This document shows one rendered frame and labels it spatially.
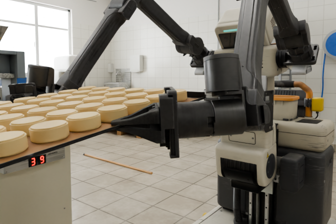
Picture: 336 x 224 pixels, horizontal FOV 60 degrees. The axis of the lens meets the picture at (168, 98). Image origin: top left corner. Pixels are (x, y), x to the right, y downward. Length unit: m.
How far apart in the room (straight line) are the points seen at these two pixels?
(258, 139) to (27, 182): 0.91
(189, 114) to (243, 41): 0.23
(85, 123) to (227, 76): 0.22
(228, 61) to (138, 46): 5.78
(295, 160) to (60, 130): 1.09
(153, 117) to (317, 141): 1.12
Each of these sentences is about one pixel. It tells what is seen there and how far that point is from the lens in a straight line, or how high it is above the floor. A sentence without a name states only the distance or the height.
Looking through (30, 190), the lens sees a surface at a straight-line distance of 1.26.
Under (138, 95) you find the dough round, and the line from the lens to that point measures 0.59.
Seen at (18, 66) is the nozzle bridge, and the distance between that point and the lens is 1.95.
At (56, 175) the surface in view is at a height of 0.63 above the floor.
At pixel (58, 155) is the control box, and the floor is 0.72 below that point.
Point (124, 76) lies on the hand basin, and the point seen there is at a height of 1.02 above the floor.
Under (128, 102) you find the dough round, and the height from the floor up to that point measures 0.98.
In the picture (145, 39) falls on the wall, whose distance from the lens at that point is 6.09.
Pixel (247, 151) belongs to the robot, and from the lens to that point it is 1.25.
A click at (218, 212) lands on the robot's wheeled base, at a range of 1.74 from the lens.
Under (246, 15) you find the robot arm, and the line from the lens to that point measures 0.66.
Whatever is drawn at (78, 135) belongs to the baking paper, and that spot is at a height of 0.95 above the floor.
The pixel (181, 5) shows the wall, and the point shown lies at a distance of 5.64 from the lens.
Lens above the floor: 1.03
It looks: 4 degrees down
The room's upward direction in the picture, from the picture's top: straight up
